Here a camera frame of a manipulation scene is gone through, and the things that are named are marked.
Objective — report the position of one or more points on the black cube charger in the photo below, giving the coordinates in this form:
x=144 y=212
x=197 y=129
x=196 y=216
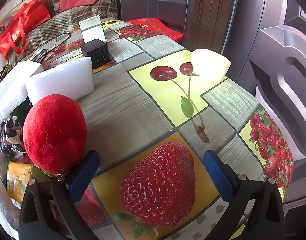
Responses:
x=97 y=50

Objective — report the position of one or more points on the white metal bracket stand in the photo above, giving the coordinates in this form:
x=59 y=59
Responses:
x=91 y=29

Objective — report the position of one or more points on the fruit print tablecloth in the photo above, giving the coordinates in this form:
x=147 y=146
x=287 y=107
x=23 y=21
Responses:
x=140 y=101

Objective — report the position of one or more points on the yellow snack pack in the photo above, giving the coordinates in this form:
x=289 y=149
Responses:
x=18 y=176

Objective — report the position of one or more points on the red bag on chair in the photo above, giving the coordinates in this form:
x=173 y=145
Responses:
x=158 y=27

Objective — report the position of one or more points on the pink red helmet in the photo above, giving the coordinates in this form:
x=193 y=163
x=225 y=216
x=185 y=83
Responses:
x=5 y=23

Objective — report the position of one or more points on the plaid covered bench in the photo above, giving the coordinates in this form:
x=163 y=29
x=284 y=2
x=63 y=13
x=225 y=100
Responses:
x=63 y=23

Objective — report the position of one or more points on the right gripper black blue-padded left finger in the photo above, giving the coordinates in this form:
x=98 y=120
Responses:
x=36 y=218

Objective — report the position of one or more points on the white foam block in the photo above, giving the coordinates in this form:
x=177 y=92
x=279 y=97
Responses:
x=73 y=79
x=12 y=88

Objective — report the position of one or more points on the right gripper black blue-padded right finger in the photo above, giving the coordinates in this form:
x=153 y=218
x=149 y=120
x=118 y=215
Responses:
x=266 y=220

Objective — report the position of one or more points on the yellow hexagonal sponge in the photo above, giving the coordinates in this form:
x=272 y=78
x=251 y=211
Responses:
x=209 y=64

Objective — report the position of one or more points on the leopard print scrunchie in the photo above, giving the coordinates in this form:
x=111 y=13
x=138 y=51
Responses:
x=11 y=139

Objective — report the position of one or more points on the red plush apple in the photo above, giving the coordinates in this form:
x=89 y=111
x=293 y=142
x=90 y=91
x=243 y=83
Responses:
x=55 y=134

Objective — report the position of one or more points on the glossy red tote bag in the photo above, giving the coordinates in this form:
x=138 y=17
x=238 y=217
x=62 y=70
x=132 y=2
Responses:
x=29 y=16

